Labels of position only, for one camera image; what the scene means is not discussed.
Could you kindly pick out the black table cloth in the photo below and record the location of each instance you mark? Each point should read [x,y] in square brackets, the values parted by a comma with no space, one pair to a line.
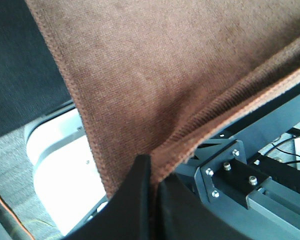
[30,82]

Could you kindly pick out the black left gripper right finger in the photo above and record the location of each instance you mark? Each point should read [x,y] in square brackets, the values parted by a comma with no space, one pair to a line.
[180,215]

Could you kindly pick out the grey metal robot frame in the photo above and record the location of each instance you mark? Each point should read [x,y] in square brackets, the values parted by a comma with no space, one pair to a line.
[236,179]

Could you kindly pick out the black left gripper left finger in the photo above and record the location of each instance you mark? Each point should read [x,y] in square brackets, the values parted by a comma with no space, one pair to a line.
[126,215]

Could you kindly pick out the brown towel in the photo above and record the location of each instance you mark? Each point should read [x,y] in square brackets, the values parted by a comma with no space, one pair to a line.
[159,77]

